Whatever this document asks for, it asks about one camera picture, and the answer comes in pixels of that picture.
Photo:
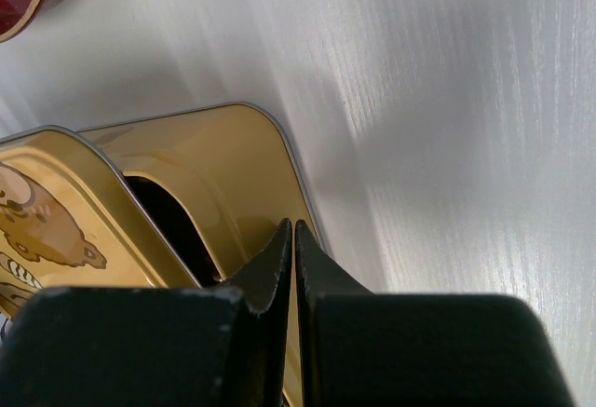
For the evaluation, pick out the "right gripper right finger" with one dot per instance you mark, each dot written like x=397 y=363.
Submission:
x=360 y=348

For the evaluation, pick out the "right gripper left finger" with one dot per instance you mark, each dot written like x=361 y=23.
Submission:
x=225 y=346

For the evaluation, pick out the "gold chocolate box tray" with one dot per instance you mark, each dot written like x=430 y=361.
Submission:
x=217 y=182

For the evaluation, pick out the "silver tin lid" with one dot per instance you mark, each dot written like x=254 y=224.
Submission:
x=69 y=218

